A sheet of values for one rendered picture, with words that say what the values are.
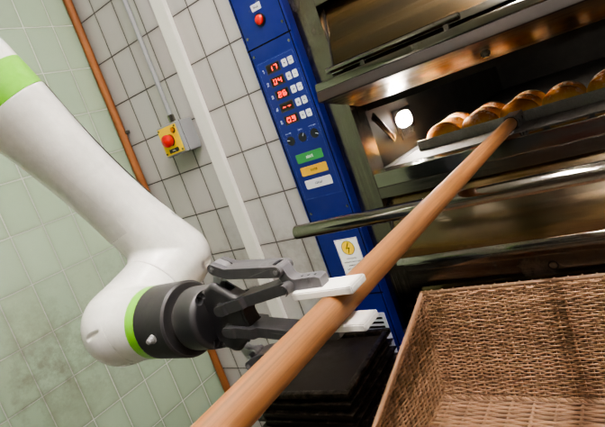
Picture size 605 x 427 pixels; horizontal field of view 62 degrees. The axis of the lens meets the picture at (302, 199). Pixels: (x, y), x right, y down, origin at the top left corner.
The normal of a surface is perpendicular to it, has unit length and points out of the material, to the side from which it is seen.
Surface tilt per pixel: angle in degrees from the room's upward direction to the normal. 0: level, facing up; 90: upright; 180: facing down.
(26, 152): 109
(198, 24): 90
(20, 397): 90
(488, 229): 70
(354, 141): 90
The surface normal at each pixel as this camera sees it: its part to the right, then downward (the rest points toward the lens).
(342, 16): -0.61, -0.03
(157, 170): -0.53, 0.31
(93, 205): 0.00, 0.35
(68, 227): 0.78, -0.19
